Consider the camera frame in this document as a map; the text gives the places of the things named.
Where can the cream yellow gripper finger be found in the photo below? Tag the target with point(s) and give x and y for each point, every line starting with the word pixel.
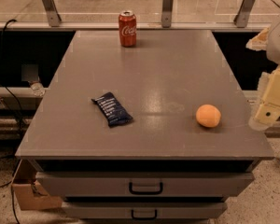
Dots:
pixel 266 110

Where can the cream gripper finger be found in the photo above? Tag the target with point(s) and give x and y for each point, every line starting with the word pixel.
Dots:
pixel 258 42

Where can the dark blue rxbar wrapper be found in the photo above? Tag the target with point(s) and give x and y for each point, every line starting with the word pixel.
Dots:
pixel 112 109

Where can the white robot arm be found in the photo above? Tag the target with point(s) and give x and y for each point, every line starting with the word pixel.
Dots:
pixel 273 45

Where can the orange round fruit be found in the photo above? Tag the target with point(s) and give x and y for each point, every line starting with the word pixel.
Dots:
pixel 208 116

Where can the red coca-cola can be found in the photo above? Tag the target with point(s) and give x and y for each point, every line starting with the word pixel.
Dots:
pixel 127 28

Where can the grey lower drawer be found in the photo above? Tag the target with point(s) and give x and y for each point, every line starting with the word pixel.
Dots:
pixel 123 210

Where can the grey drawer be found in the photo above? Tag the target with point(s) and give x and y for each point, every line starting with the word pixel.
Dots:
pixel 116 184
pixel 123 210

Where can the clear plastic water bottle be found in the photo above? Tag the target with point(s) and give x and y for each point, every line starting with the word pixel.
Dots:
pixel 37 88

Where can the grey upper drawer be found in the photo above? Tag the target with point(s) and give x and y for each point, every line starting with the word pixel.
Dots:
pixel 116 184

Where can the brown cardboard box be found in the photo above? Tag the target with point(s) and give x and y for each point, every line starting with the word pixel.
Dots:
pixel 29 192

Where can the right metal railing bracket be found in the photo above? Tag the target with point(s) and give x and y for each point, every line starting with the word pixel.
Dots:
pixel 242 17

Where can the metal railing bracket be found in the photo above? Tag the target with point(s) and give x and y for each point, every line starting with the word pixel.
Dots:
pixel 53 16
pixel 166 13
pixel 242 17

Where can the middle metal railing bracket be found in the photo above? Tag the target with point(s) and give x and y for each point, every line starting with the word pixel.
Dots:
pixel 166 13

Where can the black upper drawer handle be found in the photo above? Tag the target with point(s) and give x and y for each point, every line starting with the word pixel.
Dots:
pixel 137 189

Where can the black drawer handle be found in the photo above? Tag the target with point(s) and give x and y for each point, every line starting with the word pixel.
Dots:
pixel 137 189
pixel 144 215

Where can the black lower drawer handle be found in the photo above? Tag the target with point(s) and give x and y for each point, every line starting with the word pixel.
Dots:
pixel 144 215

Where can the left metal railing bracket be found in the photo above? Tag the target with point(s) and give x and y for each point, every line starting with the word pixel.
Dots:
pixel 53 16

